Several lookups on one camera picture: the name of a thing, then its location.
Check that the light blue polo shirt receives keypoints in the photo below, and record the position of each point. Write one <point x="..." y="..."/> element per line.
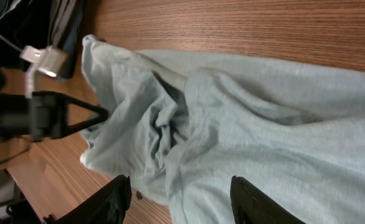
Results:
<point x="182" y="124"/>

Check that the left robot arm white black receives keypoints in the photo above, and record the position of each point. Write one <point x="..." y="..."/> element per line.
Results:
<point x="14" y="109"/>

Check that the folded black garment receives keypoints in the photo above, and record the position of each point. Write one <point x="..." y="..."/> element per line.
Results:
<point x="24" y="22"/>

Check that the folded grey garment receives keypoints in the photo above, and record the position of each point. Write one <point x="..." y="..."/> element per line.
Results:
<point x="60" y="14"/>

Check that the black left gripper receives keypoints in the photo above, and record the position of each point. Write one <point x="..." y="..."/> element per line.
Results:
<point x="48" y="115"/>

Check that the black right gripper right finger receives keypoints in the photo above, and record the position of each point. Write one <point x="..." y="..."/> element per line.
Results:
<point x="251" y="206"/>

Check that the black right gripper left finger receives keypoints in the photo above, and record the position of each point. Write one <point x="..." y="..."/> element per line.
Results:
<point x="106" y="206"/>

